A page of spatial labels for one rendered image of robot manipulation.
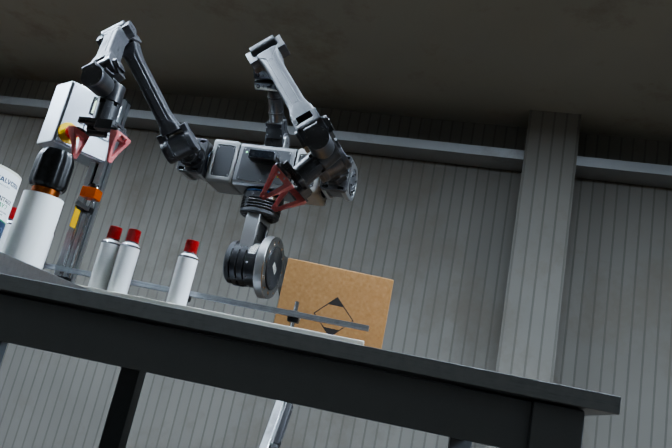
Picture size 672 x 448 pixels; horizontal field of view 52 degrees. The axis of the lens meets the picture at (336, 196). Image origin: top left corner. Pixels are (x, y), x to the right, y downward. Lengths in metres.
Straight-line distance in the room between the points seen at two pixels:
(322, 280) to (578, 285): 2.62
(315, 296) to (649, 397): 2.73
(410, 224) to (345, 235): 0.42
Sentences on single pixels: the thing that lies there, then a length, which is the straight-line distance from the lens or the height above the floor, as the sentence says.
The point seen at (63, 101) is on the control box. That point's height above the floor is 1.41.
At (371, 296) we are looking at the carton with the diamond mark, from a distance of 1.91.
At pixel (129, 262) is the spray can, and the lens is 1.83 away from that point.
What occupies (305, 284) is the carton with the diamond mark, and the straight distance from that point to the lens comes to 1.91.
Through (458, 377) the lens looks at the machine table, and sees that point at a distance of 0.84.
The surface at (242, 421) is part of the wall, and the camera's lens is 4.45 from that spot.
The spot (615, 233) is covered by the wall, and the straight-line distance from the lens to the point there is 4.44.
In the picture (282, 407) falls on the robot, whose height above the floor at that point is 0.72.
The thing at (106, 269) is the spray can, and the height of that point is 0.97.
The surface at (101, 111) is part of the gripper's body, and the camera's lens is 1.79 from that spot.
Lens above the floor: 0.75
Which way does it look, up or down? 17 degrees up
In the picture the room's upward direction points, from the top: 12 degrees clockwise
